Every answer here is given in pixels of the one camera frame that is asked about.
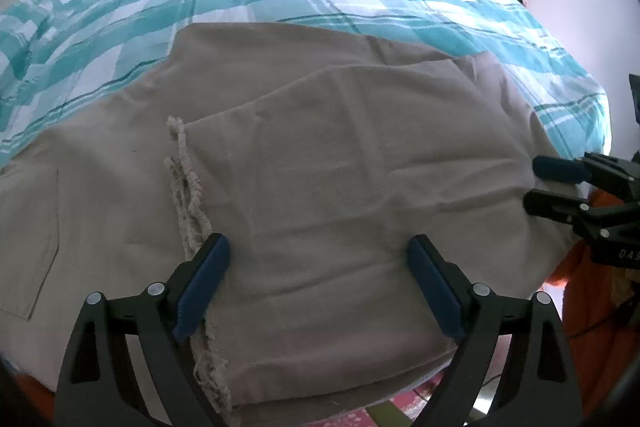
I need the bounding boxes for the orange rug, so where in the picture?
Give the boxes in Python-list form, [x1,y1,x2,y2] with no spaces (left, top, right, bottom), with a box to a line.
[5,189,638,427]

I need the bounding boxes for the maroon patterned carpet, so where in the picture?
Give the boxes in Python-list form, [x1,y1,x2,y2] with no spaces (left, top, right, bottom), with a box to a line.
[345,374,451,427]

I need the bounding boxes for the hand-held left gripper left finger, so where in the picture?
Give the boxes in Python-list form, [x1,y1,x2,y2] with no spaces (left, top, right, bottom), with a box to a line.
[54,233,232,427]

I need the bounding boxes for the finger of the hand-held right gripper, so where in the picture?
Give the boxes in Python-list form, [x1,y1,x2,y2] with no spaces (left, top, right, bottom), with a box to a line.
[522,188,600,229]
[532,151,640,196]

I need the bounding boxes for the beige pants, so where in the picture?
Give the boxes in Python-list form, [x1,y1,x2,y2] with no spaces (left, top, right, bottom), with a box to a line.
[0,22,573,425]

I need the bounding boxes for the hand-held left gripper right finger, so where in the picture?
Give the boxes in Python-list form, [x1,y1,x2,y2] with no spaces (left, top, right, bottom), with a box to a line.
[406,234,585,427]

